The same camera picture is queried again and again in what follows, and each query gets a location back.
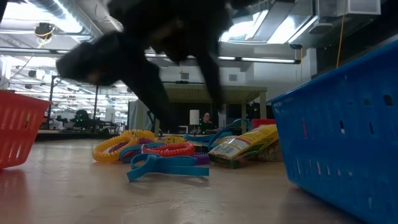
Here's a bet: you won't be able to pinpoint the yellow hanging cable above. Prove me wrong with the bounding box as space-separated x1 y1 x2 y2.
335 0 347 69

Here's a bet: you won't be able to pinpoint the blue plastic basket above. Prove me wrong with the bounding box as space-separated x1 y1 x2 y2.
268 40 398 224

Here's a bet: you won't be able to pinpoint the person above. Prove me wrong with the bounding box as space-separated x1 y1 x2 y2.
198 112 220 134

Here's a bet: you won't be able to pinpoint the black gantry frame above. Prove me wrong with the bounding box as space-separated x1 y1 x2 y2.
46 74 100 130

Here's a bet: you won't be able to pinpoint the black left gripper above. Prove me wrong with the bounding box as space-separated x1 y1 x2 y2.
55 18 231 123

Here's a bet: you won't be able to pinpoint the long LED light bar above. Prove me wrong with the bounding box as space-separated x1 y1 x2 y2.
0 46 302 65

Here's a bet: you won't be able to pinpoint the orange spiral coil wristband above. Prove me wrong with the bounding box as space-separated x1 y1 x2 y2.
142 141 196 158

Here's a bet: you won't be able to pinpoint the yellow spiral coil wristband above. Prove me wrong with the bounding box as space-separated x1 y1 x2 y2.
91 135 140 164
121 129 156 141

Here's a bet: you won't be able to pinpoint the purple spiral coil wristband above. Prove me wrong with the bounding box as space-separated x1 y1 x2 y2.
193 152 211 166
108 140 155 154

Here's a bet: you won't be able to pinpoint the black lab robot arms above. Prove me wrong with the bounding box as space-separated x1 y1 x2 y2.
46 108 119 131

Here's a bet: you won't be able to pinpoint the orange plastic basket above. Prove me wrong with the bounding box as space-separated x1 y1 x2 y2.
0 90 53 170

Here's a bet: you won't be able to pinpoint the green perforated metal shelf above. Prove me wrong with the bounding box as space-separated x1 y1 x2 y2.
151 82 268 138

